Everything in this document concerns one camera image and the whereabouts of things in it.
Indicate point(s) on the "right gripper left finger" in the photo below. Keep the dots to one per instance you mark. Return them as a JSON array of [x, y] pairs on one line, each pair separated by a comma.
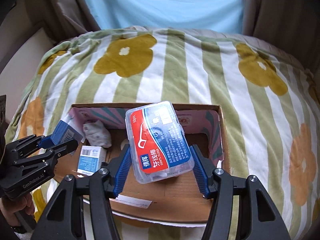
[[63, 217]]

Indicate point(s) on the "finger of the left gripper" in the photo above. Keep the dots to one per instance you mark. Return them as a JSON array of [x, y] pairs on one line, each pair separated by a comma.
[[24, 147], [53, 152]]

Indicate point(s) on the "small blue cube box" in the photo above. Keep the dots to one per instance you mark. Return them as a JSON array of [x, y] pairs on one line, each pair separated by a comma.
[[65, 132]]

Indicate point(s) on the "clear dental floss box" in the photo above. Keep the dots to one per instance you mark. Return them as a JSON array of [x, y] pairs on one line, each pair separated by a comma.
[[159, 149]]

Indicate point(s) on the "person's left hand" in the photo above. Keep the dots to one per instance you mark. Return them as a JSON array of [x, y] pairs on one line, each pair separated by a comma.
[[10, 207]]

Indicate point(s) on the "white blue barcode box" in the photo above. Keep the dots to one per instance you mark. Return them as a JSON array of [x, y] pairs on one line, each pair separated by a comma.
[[90, 159]]

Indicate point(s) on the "white patterned tissue pack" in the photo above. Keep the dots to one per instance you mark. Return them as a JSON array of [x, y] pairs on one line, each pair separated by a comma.
[[97, 134]]

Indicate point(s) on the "pink teal cardboard box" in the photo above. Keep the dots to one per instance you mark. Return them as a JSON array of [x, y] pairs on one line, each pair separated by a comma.
[[160, 186]]

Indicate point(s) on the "striped floral blanket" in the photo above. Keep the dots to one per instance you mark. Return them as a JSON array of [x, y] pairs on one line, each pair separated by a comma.
[[269, 102]]

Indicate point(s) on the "brown curtain left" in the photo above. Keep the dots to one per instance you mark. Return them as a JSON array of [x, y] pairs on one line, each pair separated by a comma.
[[61, 19]]

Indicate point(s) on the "brown curtain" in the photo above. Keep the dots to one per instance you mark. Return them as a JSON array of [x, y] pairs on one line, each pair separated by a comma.
[[61, 19], [290, 25]]

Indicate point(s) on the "brown curtain right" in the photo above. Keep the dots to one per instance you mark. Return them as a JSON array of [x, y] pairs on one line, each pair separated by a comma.
[[290, 25]]

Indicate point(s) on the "light blue curtain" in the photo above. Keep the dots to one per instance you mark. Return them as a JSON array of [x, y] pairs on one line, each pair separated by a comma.
[[218, 15]]

